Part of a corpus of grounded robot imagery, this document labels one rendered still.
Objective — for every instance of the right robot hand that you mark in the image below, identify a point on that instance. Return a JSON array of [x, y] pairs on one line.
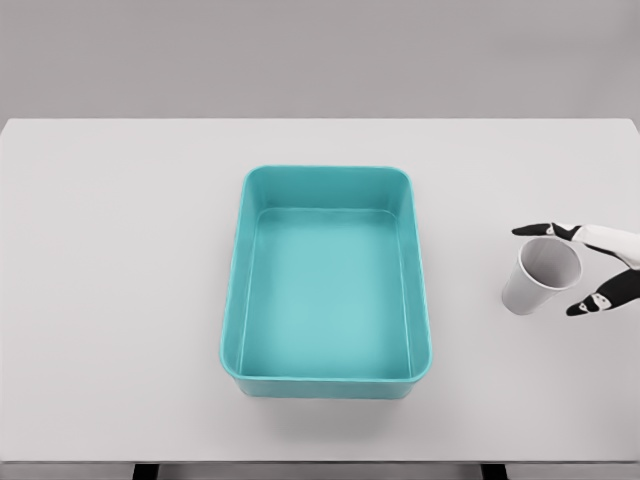
[[607, 242]]

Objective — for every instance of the white paper cup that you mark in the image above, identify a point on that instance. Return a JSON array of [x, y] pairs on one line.
[[537, 280]]

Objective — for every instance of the teal rectangular plastic basket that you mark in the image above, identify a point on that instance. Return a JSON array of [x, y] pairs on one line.
[[325, 300]]

